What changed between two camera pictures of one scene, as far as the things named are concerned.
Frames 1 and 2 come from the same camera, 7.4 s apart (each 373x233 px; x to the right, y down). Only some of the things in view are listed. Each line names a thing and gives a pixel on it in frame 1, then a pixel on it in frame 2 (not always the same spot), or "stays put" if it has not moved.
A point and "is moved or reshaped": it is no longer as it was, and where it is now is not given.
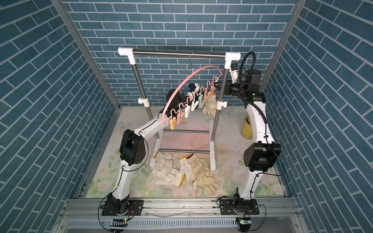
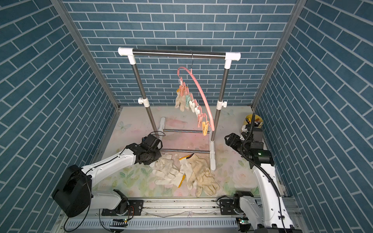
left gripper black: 196,97 to 159,155
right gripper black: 228,87 to 232,140
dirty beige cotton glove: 201,176 stays put
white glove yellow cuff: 186,167 stays put
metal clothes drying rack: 131,53 stays put
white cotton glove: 211,105 is moved or reshaped
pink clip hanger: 183,111 to 197,97
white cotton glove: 173,177 stays put
